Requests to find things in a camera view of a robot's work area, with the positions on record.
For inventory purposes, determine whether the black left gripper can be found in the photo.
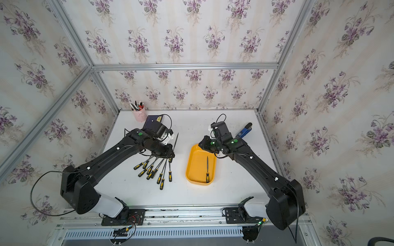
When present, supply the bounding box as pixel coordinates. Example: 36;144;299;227
149;139;178;158

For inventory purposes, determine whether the file tool moved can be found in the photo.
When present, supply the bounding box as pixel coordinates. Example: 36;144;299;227
168;158;172;182
160;161;168;190
168;133;179;164
206;156;210;183

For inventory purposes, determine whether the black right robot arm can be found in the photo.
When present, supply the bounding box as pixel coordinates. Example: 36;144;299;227
199;135;306;230

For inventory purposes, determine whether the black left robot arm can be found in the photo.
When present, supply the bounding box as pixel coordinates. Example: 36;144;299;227
60;129;175;218

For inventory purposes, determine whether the yellow plastic storage tray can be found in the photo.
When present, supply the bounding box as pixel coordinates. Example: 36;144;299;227
185;144;216;186

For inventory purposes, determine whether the dark purple notebook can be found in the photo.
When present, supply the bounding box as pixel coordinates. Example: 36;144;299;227
143;114;163;130

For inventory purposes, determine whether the blue black stapler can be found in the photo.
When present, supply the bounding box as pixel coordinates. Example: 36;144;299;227
237;123;252;138

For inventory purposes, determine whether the pink pen cup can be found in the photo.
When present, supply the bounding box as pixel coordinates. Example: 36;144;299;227
133;108;147;123

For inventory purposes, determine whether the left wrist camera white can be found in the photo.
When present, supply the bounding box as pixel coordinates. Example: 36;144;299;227
152;123;174;145

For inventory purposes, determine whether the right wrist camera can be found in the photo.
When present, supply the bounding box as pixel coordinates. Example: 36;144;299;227
211;121;231;139

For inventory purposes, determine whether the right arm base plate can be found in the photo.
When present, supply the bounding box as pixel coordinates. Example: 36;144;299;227
221;207;266;224

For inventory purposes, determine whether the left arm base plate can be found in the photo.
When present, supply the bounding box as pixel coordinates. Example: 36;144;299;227
101;208;146;226

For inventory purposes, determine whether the aluminium front rail frame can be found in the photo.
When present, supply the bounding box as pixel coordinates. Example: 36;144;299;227
46;205;321;246

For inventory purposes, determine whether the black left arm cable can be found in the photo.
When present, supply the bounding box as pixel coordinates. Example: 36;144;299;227
30;170;78;217

